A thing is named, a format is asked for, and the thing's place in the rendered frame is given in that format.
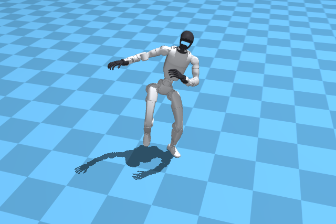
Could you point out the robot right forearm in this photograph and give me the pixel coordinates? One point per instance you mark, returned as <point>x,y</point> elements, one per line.
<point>135,58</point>

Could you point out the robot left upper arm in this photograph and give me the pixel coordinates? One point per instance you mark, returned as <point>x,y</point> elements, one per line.
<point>195,67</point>

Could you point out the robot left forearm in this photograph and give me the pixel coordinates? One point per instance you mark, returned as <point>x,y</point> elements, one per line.
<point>192,82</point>

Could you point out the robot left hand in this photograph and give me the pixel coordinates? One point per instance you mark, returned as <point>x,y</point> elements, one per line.
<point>178,75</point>

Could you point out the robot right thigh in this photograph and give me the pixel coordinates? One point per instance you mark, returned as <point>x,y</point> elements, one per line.
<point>151,99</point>

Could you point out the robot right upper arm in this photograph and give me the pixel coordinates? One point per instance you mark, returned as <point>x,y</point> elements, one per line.
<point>163,50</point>

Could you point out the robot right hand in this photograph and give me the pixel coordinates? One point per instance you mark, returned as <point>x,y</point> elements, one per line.
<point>117,63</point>

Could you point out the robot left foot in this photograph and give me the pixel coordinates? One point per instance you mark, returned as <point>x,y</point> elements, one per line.
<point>173,151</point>

